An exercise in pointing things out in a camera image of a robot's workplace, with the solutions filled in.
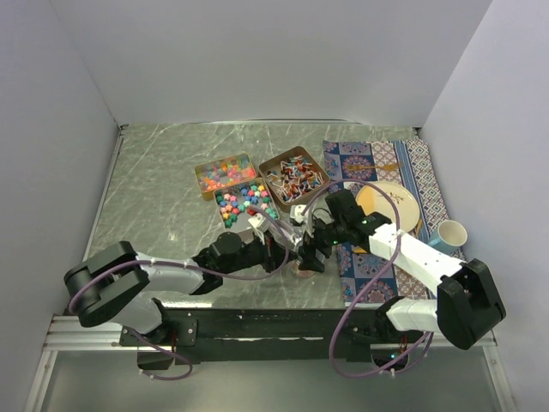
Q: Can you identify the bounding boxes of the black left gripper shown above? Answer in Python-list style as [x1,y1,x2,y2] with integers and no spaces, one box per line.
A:
[220,228,298,276]

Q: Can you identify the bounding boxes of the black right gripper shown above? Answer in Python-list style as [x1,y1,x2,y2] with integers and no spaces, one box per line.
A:
[298,216,347,273]

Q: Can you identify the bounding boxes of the clear glass jar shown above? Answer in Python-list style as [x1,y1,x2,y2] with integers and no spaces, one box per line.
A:
[294,264,316,279]

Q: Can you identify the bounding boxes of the silver metal scoop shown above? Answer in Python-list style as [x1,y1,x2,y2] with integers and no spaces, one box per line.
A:
[273,221,304,252]

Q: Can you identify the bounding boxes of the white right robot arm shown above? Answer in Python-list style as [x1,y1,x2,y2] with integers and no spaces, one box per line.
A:
[291,190,506,350]

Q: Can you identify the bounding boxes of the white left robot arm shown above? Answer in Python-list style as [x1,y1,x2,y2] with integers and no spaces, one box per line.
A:
[64,232,296,345]

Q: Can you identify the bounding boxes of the pink tin of star candies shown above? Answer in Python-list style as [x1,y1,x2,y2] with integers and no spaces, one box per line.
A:
[214,178,280,242]

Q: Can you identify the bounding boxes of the gold tin of gummy candies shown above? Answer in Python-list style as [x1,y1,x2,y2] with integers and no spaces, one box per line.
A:
[194,153,258,201]

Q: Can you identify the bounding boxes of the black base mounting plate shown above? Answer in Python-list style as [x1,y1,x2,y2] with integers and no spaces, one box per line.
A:
[145,308,422,364]

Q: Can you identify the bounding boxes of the cream and orange plate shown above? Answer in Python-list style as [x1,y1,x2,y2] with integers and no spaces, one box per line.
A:
[356,181,420,232]

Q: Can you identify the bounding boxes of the gold fork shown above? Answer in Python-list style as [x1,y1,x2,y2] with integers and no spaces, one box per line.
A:
[347,162,403,172]

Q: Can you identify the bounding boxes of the light blue mug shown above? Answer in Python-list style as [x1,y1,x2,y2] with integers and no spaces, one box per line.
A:
[427,220,468,255]

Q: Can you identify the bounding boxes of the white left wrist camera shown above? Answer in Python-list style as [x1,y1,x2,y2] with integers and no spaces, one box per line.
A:
[248,212,273,236]

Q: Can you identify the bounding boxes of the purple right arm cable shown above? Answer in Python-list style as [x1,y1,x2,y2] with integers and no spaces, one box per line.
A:
[300,179,434,379]

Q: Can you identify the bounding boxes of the aluminium frame rail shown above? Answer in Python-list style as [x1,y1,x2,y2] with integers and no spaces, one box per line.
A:
[26,306,512,411]

